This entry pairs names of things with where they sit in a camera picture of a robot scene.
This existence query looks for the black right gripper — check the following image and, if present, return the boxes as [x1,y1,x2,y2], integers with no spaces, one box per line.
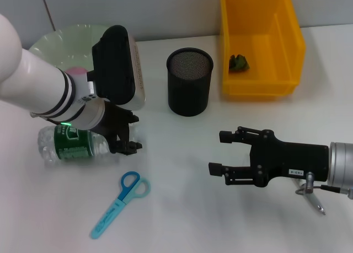
[208,126,331,188]

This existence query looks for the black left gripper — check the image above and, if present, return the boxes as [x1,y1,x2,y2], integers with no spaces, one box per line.
[90,103,143,157]

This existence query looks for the clear green-label water bottle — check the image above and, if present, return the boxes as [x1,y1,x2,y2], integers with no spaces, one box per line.
[38,123,144,167]

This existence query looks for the pink peach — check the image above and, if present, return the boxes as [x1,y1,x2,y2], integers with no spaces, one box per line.
[65,66,88,76]

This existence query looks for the green plastic wrapper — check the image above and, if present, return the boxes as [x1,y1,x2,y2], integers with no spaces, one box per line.
[229,53,251,72]

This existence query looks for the black mesh pen holder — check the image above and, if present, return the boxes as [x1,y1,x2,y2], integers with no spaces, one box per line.
[166,47,215,117]

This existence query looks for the blue scissors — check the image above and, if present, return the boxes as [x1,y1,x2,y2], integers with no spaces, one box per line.
[90,170,152,240]

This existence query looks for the silver white pen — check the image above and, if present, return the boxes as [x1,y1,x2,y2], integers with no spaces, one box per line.
[293,178,327,216]

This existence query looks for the translucent green fruit plate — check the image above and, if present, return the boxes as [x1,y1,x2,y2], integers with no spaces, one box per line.
[28,24,111,72]

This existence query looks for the yellow plastic bin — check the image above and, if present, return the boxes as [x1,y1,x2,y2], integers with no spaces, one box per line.
[220,0,306,96]

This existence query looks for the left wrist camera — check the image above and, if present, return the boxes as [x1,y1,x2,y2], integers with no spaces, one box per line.
[87,25,147,111]

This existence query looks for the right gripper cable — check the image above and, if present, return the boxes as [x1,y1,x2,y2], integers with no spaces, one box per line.
[295,171,353,200]

